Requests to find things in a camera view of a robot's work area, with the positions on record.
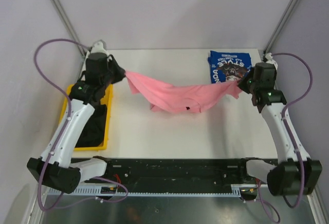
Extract white slotted cable duct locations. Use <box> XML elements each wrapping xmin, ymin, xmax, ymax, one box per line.
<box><xmin>45</xmin><ymin>184</ymin><xmax>260</xmax><ymax>197</ymax></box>

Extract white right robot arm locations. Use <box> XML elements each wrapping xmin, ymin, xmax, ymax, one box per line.
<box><xmin>237</xmin><ymin>62</ymin><xmax>322</xmax><ymax>196</ymax></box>

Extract black t-shirt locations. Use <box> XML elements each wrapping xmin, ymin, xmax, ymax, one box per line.
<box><xmin>75</xmin><ymin>104</ymin><xmax>107</xmax><ymax>148</ymax></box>

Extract aluminium frame post left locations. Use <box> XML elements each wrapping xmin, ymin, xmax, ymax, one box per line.
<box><xmin>50</xmin><ymin>0</ymin><xmax>80</xmax><ymax>42</ymax></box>

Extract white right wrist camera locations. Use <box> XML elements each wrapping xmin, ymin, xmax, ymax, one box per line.
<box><xmin>263</xmin><ymin>52</ymin><xmax>278</xmax><ymax>69</ymax></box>

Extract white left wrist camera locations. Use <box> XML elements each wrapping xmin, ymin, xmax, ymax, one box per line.
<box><xmin>90</xmin><ymin>40</ymin><xmax>108</xmax><ymax>55</ymax></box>

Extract aluminium frame post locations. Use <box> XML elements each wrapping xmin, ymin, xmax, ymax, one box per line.
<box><xmin>262</xmin><ymin>0</ymin><xmax>301</xmax><ymax>54</ymax></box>
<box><xmin>50</xmin><ymin>0</ymin><xmax>80</xmax><ymax>42</ymax></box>

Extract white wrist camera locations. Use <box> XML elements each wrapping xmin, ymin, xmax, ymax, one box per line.
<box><xmin>90</xmin><ymin>40</ymin><xmax>108</xmax><ymax>55</ymax></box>
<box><xmin>263</xmin><ymin>52</ymin><xmax>278</xmax><ymax>69</ymax></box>

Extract yellow plastic bin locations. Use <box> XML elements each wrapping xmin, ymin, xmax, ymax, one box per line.
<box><xmin>56</xmin><ymin>81</ymin><xmax>113</xmax><ymax>152</ymax></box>

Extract folded blue printed t-shirt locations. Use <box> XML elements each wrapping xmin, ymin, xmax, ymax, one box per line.
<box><xmin>208</xmin><ymin>50</ymin><xmax>252</xmax><ymax>84</ymax></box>

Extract aluminium side rail right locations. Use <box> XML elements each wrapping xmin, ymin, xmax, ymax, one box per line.
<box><xmin>261</xmin><ymin>51</ymin><xmax>298</xmax><ymax>158</ymax></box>

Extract pink t-shirt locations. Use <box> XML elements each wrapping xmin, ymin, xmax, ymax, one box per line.
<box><xmin>125</xmin><ymin>71</ymin><xmax>242</xmax><ymax>114</ymax></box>

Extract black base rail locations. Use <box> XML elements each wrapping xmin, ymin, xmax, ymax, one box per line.
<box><xmin>84</xmin><ymin>158</ymin><xmax>269</xmax><ymax>194</ymax></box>

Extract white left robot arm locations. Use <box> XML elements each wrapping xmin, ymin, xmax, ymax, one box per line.
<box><xmin>27</xmin><ymin>51</ymin><xmax>125</xmax><ymax>194</ymax></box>

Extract aluminium frame post right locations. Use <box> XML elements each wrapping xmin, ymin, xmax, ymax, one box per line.
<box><xmin>262</xmin><ymin>0</ymin><xmax>301</xmax><ymax>54</ymax></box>

